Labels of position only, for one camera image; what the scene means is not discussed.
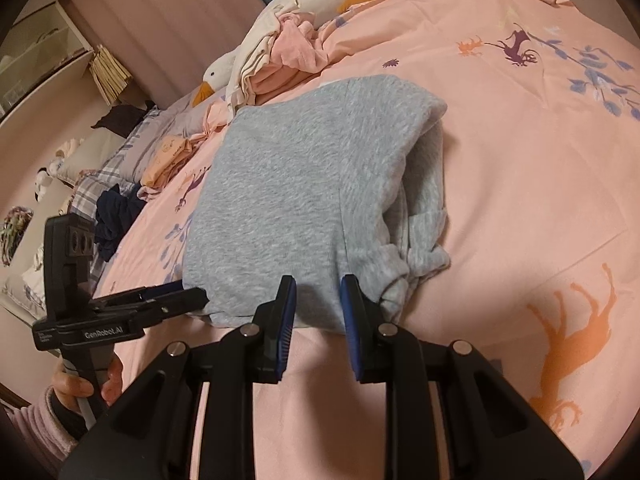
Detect grey sweatshirt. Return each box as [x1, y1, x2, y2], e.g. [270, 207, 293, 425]
[181, 74, 452, 336]

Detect white goose plush toy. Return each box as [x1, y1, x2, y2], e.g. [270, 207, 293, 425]
[192, 0, 418, 108]

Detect light pink garment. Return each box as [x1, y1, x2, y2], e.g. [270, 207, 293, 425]
[187, 100, 236, 153]

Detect navy garment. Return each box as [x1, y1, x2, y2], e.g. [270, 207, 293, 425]
[94, 183, 146, 263]

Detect white garment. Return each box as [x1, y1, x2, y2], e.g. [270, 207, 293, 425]
[225, 2, 301, 111]

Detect peach printed garment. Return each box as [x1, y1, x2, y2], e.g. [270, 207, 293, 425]
[140, 135, 193, 188]

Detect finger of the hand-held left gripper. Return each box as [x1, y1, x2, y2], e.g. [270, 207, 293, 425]
[89, 287, 210, 331]
[105, 281, 186, 303]

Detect small white plush toy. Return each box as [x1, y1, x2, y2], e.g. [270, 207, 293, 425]
[52, 137, 86, 166]

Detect white shelf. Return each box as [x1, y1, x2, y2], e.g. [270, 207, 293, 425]
[0, 0, 96, 126]

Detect pink folded clothes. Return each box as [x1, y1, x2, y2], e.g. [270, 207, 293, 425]
[247, 12, 331, 101]

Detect plaid grey blanket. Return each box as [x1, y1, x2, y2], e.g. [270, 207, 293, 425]
[65, 105, 161, 281]

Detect person's left forearm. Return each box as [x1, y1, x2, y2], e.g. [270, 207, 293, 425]
[10, 385, 91, 466]

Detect dark brown cushion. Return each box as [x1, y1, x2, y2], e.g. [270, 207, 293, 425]
[91, 101, 157, 138]

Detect lilac bed sheet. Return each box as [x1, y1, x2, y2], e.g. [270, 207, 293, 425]
[117, 87, 213, 183]

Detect white printed pillow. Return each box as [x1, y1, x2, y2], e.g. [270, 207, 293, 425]
[0, 240, 66, 321]

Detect white and black plush toy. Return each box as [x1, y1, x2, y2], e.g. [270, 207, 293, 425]
[32, 162, 63, 206]

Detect cream pillow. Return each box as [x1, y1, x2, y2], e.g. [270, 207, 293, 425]
[55, 130, 131, 186]

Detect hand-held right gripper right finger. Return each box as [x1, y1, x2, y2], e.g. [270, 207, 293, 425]
[340, 274, 585, 480]

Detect pale pink folded garment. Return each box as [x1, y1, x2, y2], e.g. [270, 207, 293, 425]
[136, 180, 166, 203]

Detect pink printed duvet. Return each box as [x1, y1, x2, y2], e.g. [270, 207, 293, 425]
[92, 0, 640, 480]

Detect multicoloured patterned cushion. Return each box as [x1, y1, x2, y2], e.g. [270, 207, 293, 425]
[0, 205, 33, 266]

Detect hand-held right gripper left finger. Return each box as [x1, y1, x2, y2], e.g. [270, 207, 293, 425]
[59, 275, 298, 480]

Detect person's left hand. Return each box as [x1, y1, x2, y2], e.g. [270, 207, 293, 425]
[52, 355, 125, 409]

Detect stack of books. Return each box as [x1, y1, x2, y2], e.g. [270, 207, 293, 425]
[89, 44, 133, 107]

